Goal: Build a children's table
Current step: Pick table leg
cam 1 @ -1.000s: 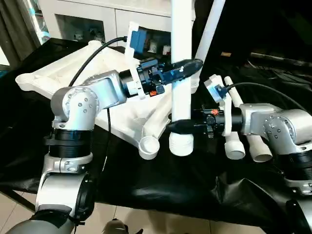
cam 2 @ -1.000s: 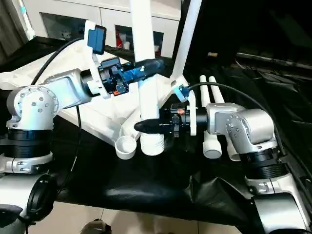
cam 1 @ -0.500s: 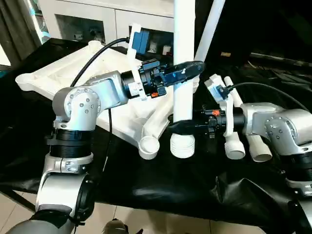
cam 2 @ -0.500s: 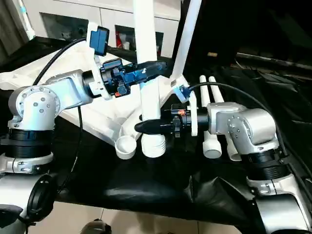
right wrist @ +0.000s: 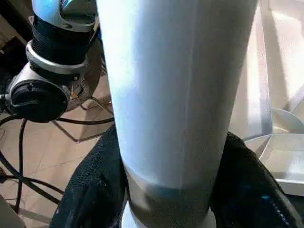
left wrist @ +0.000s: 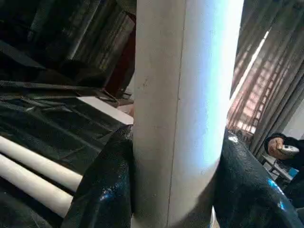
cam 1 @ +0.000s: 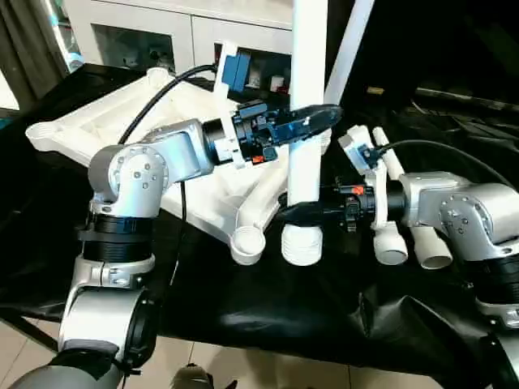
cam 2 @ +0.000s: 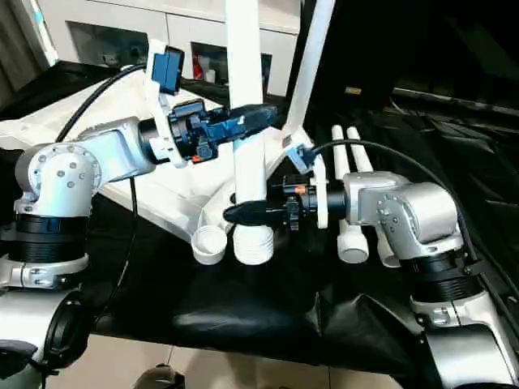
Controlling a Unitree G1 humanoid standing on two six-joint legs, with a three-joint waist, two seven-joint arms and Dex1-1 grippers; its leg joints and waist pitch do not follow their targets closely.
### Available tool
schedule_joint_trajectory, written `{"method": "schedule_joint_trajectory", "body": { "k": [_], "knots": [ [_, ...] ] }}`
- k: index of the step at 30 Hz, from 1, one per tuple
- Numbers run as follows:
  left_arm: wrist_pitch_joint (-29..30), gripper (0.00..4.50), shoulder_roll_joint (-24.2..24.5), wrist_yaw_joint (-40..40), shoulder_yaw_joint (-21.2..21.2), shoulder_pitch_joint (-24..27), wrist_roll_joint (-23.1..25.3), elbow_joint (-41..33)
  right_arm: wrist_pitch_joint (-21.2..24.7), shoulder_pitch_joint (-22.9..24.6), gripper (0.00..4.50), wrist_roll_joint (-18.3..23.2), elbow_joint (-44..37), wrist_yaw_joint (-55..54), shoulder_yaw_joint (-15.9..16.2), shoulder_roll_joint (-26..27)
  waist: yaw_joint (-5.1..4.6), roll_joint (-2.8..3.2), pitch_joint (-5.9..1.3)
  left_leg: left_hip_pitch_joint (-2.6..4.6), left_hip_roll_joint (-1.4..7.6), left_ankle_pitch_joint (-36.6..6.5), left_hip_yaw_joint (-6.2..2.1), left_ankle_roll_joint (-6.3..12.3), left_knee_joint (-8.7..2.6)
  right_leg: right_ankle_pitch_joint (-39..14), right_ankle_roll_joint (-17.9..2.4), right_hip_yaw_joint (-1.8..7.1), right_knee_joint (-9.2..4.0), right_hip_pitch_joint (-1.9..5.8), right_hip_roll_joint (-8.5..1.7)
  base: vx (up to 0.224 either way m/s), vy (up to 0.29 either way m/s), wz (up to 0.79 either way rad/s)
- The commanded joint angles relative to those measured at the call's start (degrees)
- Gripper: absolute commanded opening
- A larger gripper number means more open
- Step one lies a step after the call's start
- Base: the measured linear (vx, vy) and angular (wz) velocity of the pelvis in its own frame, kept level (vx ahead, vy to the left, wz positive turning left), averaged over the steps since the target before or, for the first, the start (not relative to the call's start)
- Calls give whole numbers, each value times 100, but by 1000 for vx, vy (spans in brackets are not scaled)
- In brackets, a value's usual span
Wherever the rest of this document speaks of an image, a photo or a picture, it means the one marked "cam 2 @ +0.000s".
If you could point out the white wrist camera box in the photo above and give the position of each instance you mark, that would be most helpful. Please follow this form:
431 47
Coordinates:
166 73
318 194

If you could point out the black plastic mat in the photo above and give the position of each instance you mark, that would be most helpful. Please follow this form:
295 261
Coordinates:
268 316

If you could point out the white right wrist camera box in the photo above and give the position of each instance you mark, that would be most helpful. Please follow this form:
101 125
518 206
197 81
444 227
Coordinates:
318 194

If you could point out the white glass-door cabinet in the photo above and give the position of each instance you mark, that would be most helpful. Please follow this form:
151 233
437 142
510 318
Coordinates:
122 24

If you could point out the grey curtain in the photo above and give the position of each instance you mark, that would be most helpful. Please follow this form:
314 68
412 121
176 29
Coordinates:
20 44

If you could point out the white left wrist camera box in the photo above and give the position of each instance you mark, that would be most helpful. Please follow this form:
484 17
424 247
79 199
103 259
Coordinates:
166 73

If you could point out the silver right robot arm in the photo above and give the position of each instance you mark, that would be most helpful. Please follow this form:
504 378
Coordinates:
405 211

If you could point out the white plastic table leg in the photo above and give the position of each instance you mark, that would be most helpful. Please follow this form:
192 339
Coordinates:
312 65
247 170
353 243
358 150

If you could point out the white plastic table top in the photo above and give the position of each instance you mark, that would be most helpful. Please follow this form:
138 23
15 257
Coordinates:
178 198

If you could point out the black low bench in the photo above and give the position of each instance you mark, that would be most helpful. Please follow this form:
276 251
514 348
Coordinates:
462 99

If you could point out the small red bottle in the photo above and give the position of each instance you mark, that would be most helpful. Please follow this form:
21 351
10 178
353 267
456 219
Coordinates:
197 71

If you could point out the small gold label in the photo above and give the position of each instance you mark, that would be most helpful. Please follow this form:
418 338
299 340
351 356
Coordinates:
353 91

